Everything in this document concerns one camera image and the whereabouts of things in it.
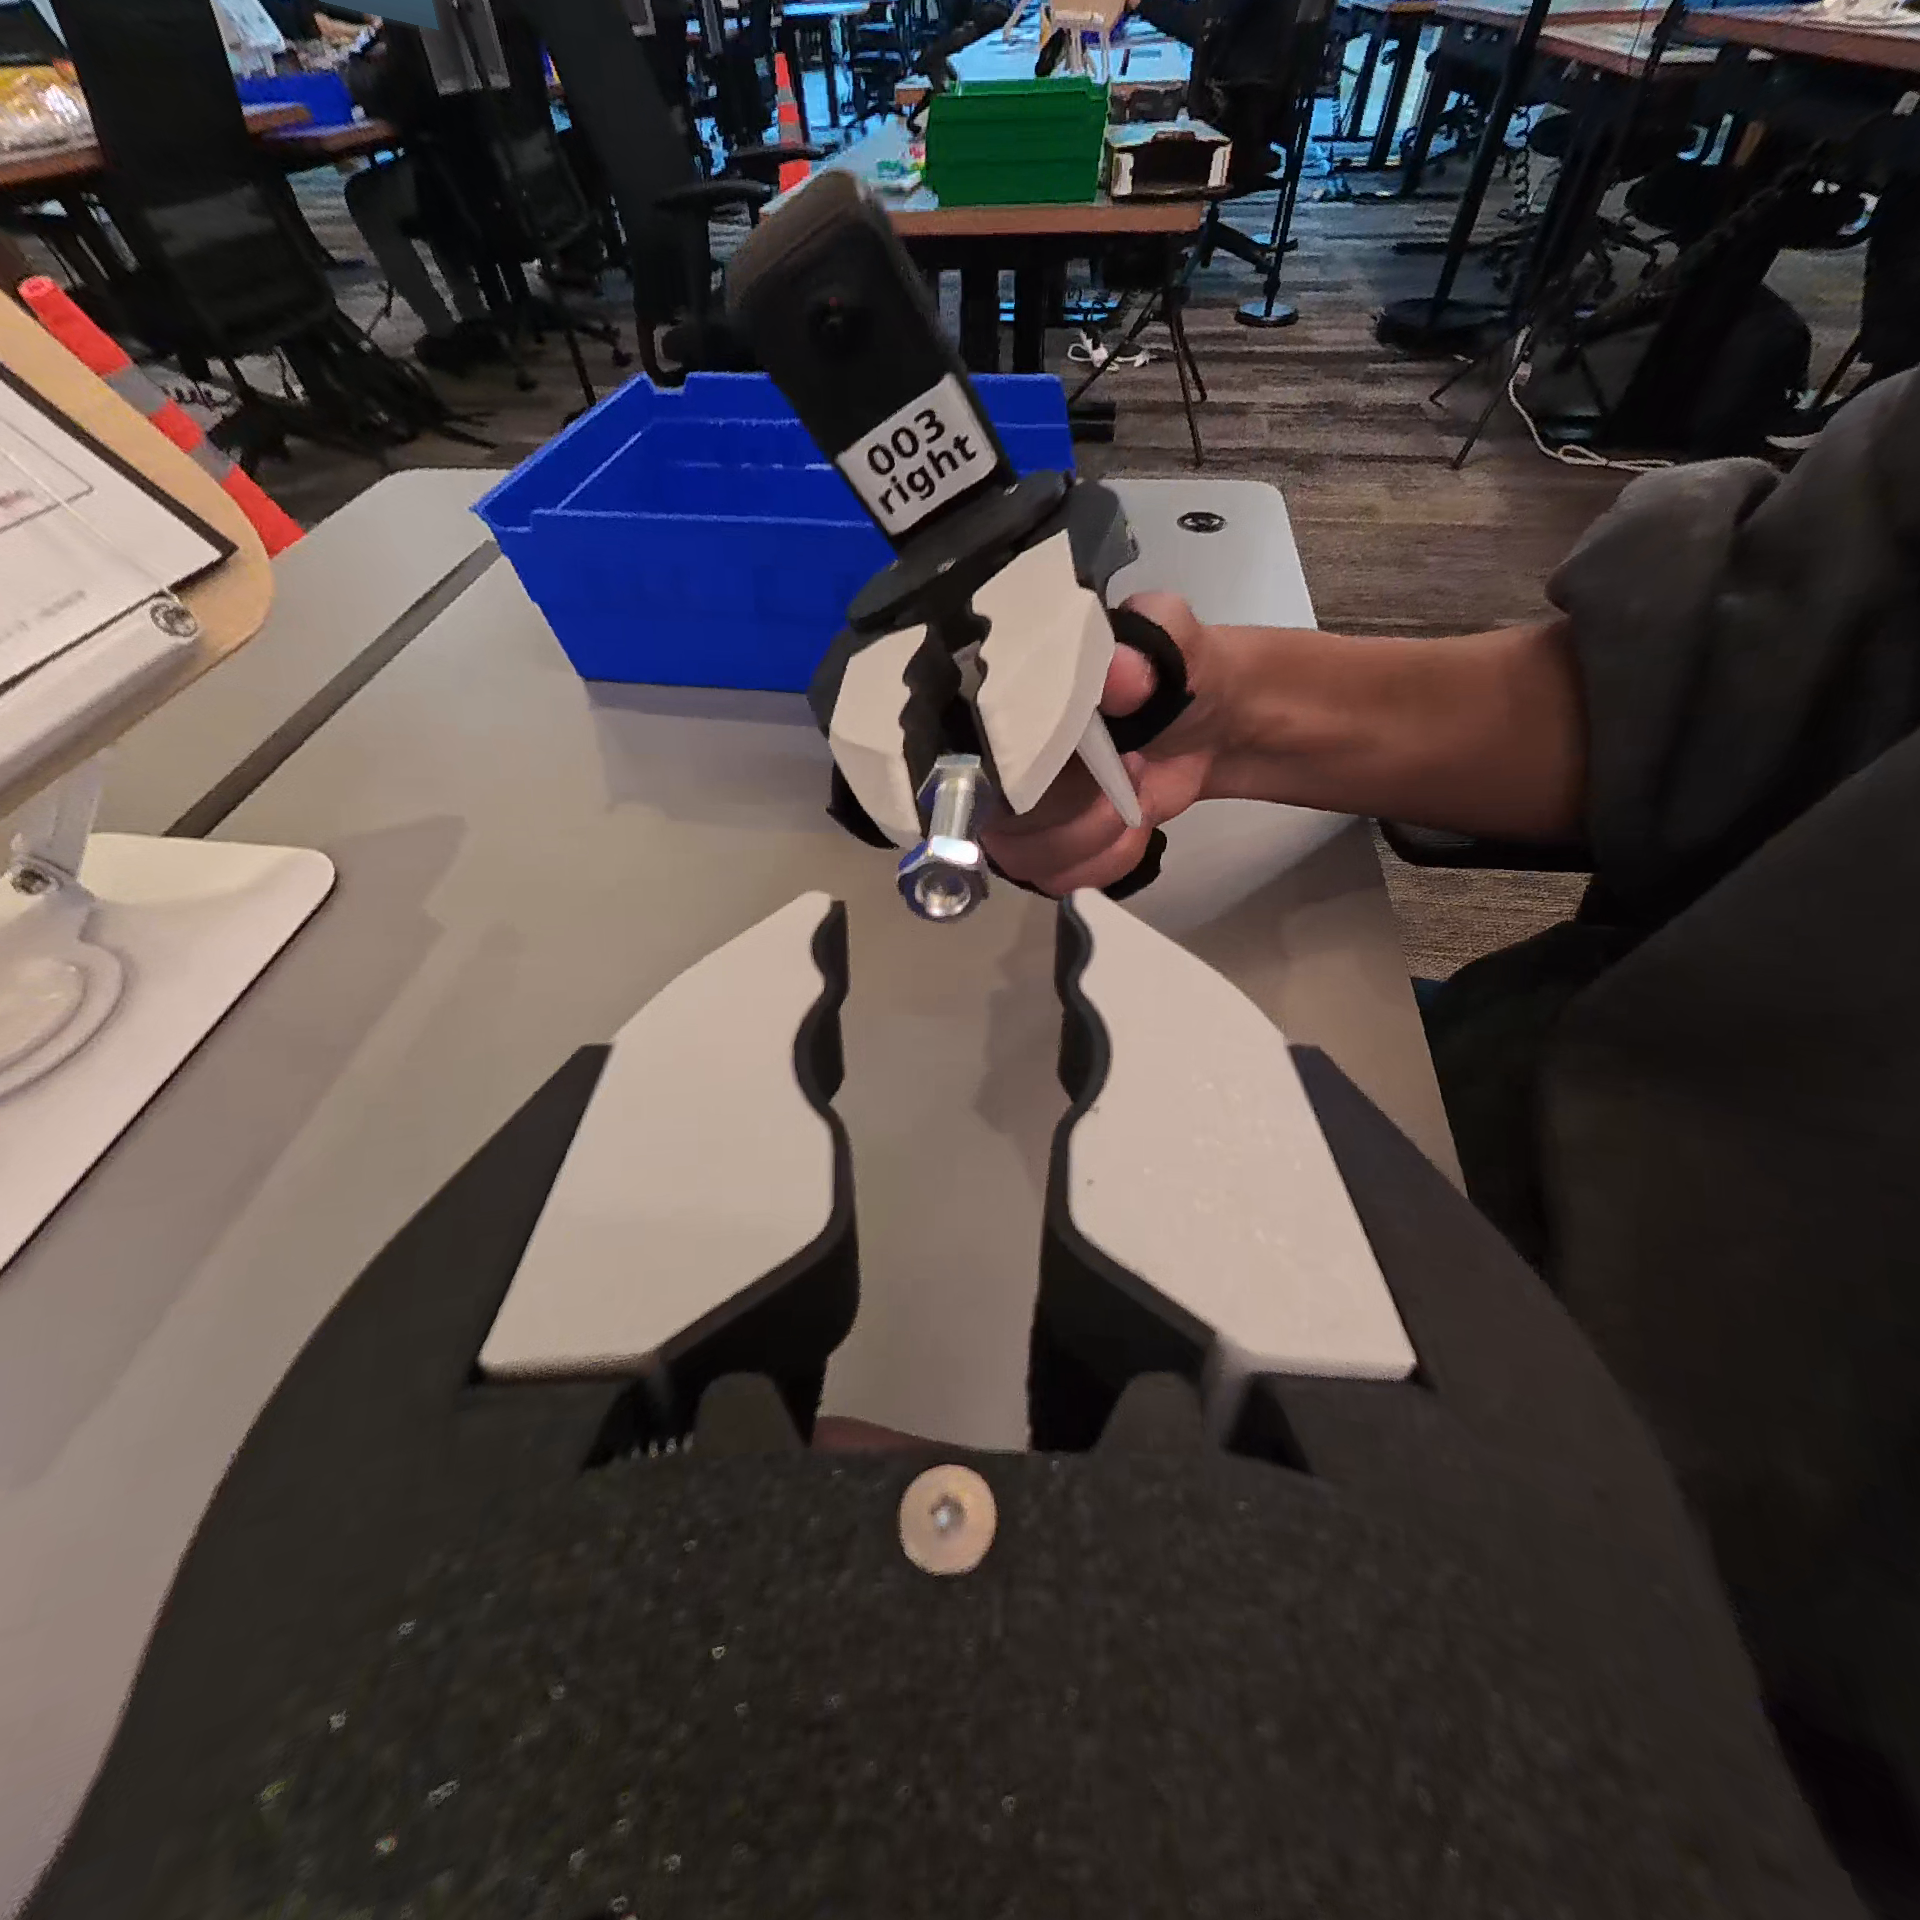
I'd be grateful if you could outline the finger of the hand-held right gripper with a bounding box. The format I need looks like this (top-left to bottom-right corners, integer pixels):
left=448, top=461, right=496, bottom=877
left=966, top=528, right=1154, bottom=836
left=826, top=624, right=970, bottom=856

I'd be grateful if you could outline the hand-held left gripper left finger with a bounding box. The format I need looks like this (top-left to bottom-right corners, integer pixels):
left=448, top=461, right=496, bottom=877
left=477, top=888, right=864, bottom=1416

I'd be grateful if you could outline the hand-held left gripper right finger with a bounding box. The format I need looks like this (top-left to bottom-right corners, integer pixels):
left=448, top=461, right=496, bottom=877
left=1036, top=888, right=1422, bottom=1416

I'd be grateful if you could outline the silver bolt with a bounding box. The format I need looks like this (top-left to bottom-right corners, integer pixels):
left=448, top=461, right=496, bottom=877
left=916, top=752, right=991, bottom=856

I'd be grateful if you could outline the silver hex nut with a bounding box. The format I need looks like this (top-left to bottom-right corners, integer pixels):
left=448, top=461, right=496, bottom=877
left=896, top=831, right=995, bottom=925

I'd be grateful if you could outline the blue plastic bin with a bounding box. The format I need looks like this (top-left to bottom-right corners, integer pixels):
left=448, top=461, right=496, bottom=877
left=475, top=371, right=1082, bottom=696

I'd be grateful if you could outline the person's right forearm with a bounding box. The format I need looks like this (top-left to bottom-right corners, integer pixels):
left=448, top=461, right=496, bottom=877
left=1187, top=360, right=1920, bottom=938

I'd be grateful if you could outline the grey desk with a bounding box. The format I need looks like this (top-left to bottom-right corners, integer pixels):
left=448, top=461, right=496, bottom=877
left=0, top=467, right=1471, bottom=1920

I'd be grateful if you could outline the person's right hand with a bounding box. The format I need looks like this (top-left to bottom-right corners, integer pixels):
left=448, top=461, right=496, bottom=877
left=976, top=594, right=1232, bottom=902

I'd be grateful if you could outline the wooden table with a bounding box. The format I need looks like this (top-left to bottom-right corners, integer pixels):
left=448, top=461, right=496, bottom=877
left=870, top=122, right=1239, bottom=378

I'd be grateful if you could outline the green crate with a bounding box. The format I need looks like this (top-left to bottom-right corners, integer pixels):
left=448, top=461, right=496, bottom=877
left=922, top=76, right=1116, bottom=208

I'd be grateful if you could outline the black office chair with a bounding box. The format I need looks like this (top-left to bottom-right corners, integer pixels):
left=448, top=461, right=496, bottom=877
left=62, top=0, right=407, bottom=453
left=525, top=0, right=788, bottom=378

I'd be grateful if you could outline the person's dark clothing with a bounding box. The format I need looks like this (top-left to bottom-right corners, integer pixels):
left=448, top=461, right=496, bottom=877
left=1410, top=752, right=1920, bottom=1920

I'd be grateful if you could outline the white document stand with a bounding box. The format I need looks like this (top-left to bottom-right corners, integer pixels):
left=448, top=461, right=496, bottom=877
left=0, top=706, right=339, bottom=1269

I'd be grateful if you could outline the black bag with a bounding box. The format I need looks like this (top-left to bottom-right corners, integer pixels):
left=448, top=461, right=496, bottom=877
left=1516, top=181, right=1818, bottom=453

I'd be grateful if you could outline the printed instruction sheet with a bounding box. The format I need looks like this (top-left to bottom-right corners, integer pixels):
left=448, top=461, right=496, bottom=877
left=0, top=374, right=235, bottom=706

